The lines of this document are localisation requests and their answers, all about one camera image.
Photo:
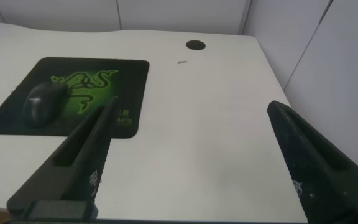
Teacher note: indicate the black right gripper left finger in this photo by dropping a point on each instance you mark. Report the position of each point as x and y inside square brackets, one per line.
[79, 165]

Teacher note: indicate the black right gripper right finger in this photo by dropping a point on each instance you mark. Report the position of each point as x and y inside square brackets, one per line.
[322, 174]

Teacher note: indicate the black Philips computer mouse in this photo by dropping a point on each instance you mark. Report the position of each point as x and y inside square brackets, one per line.
[43, 104]

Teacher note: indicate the black green Razer mouse pad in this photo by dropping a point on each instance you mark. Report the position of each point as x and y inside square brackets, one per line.
[20, 121]

